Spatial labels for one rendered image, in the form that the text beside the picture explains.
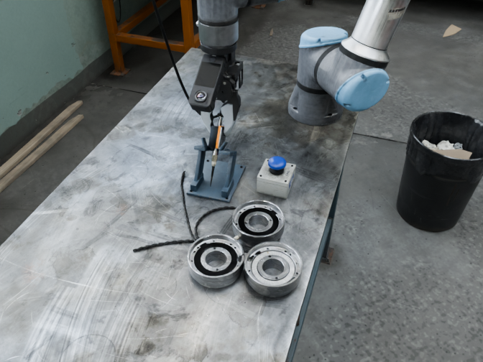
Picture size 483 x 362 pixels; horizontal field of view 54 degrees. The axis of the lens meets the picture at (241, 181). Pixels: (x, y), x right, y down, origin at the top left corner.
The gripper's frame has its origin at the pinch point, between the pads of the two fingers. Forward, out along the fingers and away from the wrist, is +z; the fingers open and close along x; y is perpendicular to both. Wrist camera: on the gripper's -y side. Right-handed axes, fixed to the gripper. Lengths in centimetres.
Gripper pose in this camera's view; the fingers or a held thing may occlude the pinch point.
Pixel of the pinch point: (218, 131)
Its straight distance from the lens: 103.6
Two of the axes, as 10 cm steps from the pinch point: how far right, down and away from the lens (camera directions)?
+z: 0.0, 7.5, 6.6
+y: 2.8, -6.3, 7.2
